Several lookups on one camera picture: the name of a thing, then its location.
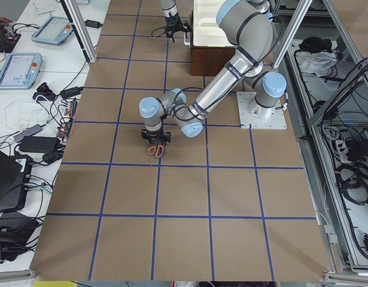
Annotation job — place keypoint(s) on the white crumpled cloth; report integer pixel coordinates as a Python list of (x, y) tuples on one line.
[(319, 64)]

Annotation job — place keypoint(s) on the near teach pendant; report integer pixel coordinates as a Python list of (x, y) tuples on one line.
[(20, 71)]

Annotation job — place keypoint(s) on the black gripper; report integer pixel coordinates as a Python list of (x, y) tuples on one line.
[(154, 134), (172, 23)]

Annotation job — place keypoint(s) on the cream plastic tray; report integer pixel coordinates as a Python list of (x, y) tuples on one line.
[(206, 32)]

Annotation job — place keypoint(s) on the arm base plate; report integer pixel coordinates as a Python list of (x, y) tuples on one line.
[(254, 116)]

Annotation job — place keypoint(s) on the grey orange scissors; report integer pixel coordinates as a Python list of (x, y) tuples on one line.
[(156, 150)]

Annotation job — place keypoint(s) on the dark brown wooden cabinet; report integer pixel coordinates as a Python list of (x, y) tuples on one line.
[(209, 61)]

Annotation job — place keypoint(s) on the aluminium frame post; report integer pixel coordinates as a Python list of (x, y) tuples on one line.
[(75, 18)]

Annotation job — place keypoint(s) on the large black power brick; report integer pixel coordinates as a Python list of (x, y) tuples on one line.
[(39, 144)]

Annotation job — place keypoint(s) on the teach pendant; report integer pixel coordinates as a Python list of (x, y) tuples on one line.
[(20, 71), (54, 31)]

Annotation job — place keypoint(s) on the brown gridded table mat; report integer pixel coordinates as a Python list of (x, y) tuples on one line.
[(229, 204)]

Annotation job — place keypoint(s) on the far teach pendant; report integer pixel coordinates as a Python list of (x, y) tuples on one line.
[(54, 31)]

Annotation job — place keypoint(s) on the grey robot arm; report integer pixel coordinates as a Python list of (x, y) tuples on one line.
[(251, 33), (169, 9)]

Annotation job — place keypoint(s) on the black power adapter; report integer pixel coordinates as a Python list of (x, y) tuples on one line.
[(93, 24)]

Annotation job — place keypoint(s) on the black laptop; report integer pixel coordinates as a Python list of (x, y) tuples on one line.
[(15, 172)]

